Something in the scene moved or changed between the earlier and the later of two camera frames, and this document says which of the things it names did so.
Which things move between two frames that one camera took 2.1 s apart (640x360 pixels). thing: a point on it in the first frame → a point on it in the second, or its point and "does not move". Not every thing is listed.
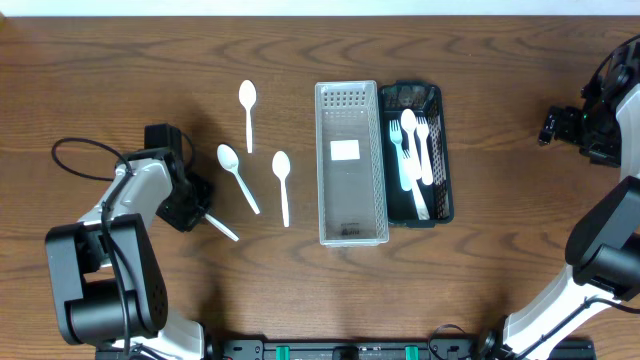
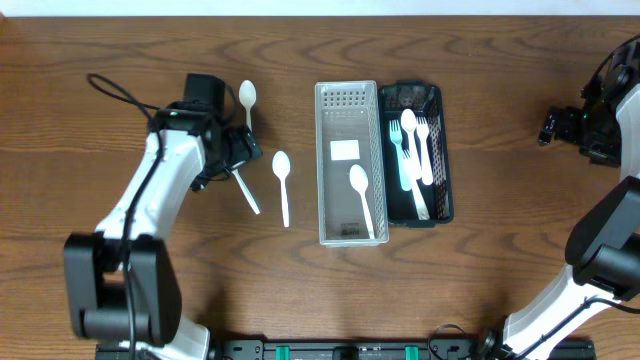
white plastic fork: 426,159 does not move
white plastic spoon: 408,120 does not move
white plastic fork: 414,177 does not move
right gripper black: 609,154 does not move
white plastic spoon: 222,228 → 359,179
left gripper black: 195,206 → 240,150
